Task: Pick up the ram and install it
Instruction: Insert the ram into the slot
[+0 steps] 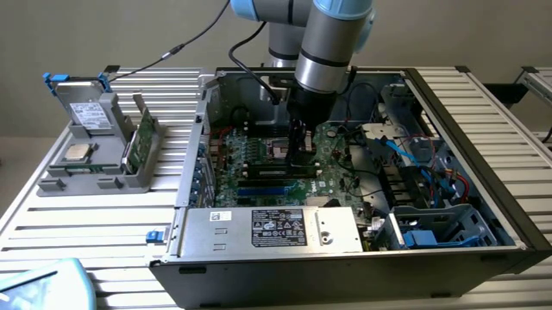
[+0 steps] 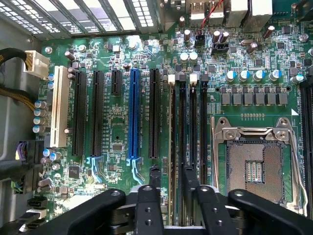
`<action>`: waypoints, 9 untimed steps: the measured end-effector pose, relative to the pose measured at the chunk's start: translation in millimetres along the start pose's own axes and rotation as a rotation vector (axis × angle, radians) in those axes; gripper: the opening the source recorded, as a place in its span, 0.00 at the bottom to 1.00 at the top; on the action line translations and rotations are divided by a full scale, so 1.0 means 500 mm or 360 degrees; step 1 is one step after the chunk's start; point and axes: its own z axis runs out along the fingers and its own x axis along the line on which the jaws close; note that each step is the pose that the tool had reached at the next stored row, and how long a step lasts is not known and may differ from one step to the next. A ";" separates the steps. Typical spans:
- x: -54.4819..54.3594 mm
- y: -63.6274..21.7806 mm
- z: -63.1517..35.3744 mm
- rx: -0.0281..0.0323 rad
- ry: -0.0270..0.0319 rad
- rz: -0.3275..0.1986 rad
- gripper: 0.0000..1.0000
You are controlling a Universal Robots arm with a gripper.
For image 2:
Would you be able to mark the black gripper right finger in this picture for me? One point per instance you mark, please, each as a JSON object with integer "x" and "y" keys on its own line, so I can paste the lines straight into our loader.
{"x": 212, "y": 213}

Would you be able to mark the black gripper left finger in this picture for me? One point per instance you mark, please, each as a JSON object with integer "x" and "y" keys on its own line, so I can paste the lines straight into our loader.
{"x": 149, "y": 210}

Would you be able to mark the RAM slot with black latch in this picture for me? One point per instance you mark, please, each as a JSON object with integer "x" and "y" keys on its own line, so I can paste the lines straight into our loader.
{"x": 182, "y": 117}
{"x": 204, "y": 122}

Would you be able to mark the RAM slot with white latch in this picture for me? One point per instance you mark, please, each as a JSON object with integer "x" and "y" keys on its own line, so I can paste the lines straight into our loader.
{"x": 193, "y": 117}
{"x": 172, "y": 122}

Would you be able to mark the RAM slot beside CPU socket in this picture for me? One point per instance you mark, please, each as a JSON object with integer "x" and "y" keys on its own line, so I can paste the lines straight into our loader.
{"x": 306, "y": 137}

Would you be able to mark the CPU socket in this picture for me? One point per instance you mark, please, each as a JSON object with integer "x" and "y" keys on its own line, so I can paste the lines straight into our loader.
{"x": 239, "y": 166}

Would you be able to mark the metal locking lever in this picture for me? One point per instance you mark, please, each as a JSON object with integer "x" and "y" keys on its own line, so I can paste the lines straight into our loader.
{"x": 298, "y": 171}
{"x": 214, "y": 151}

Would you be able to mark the long black expansion slot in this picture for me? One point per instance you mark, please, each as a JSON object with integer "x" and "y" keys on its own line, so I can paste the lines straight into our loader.
{"x": 154, "y": 112}
{"x": 79, "y": 112}
{"x": 97, "y": 112}

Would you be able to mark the green motherboard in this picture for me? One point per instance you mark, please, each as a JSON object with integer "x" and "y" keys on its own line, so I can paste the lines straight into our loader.
{"x": 117, "y": 117}

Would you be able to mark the blue expansion slot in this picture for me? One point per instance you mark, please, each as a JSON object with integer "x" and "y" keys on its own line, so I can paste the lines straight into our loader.
{"x": 134, "y": 112}

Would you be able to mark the black SATA connector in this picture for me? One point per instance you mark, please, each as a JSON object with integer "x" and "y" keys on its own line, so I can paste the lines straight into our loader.
{"x": 37, "y": 202}

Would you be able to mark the short black expansion slot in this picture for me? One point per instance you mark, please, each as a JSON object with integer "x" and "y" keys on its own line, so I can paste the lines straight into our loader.
{"x": 116, "y": 83}

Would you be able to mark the silver blue-top capacitor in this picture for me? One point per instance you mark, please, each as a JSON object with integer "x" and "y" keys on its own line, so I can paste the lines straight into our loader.
{"x": 274, "y": 75}
{"x": 258, "y": 76}
{"x": 243, "y": 76}
{"x": 296, "y": 79}
{"x": 230, "y": 76}

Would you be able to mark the white expansion slot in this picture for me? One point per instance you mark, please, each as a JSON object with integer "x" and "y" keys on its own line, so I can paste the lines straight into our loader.
{"x": 60, "y": 105}

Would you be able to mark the black pin header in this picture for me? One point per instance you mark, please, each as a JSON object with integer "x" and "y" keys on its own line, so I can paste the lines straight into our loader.
{"x": 219, "y": 48}

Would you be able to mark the small black fan connector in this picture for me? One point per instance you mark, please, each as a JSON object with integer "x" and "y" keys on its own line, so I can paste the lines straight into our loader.
{"x": 200, "y": 38}

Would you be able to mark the white power connector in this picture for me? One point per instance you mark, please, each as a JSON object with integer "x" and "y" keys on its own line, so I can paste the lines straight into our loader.
{"x": 36, "y": 63}

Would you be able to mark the metal rear port block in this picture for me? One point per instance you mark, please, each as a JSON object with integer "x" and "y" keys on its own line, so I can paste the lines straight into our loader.
{"x": 259, "y": 17}

